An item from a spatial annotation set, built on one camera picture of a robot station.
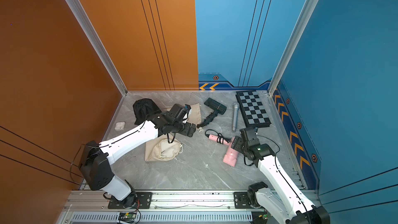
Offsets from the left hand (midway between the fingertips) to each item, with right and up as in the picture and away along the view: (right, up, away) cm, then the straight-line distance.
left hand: (190, 125), depth 84 cm
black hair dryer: (+16, +10, +20) cm, 27 cm away
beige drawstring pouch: (-18, -14, +4) cm, 23 cm away
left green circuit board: (-28, -41, -12) cm, 51 cm away
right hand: (+26, -10, -1) cm, 28 cm away
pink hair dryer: (+22, -17, -1) cm, 28 cm away
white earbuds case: (-48, -3, +16) cm, 50 cm away
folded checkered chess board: (+41, +6, +20) cm, 46 cm away
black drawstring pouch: (-28, +9, +6) cm, 30 cm away
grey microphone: (+30, +9, +25) cm, 40 cm away
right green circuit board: (+33, -40, -14) cm, 54 cm away
